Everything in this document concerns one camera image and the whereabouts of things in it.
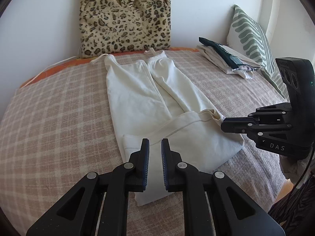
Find white cotton pants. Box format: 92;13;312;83
98;49;244;206

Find floral folded garment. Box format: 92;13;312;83
231;65;256;80

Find dark green folded garment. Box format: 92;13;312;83
199;37;245;69

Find green white patterned pillow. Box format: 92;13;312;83
226;5;289;101

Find cream folded garment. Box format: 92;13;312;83
197;45;261;75

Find pink plaid bed cover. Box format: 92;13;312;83
1;50;286;235

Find orange bed sheet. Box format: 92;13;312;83
20;47;198;89

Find leopard print cushion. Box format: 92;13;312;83
79;0;171;58

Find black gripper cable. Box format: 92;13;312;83
294;137;315;190

